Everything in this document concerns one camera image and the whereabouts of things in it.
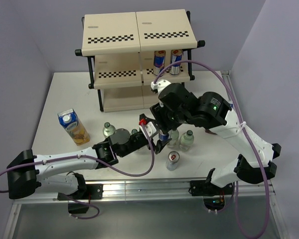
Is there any blue silver energy drink can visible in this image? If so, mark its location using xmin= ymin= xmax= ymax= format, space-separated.
xmin=169 ymin=49 xmax=183 ymax=76
xmin=153 ymin=50 xmax=166 ymax=76

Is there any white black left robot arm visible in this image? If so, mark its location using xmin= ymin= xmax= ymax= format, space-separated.
xmin=7 ymin=114 xmax=179 ymax=199

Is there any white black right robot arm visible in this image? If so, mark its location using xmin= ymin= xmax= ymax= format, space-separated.
xmin=150 ymin=80 xmax=281 ymax=194

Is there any beige three-tier shelf rack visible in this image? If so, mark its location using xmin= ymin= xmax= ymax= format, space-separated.
xmin=75 ymin=9 xmax=205 ymax=112

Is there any blue purple berry juice carton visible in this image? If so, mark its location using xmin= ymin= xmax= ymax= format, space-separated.
xmin=205 ymin=129 xmax=216 ymax=135

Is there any blue Fontana juice carton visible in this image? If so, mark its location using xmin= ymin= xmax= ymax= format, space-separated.
xmin=57 ymin=109 xmax=90 ymax=146

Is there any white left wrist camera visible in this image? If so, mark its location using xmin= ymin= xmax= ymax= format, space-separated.
xmin=139 ymin=119 xmax=159 ymax=138

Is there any aluminium mounting rail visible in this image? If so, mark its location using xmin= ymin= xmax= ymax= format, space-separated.
xmin=13 ymin=178 xmax=265 ymax=204

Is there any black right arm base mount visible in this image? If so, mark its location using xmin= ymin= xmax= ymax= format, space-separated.
xmin=188 ymin=180 xmax=234 ymax=211

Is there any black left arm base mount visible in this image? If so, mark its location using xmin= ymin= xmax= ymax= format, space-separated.
xmin=57 ymin=183 xmax=103 ymax=220

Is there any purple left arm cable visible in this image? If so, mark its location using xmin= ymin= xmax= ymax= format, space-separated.
xmin=0 ymin=124 xmax=155 ymax=194

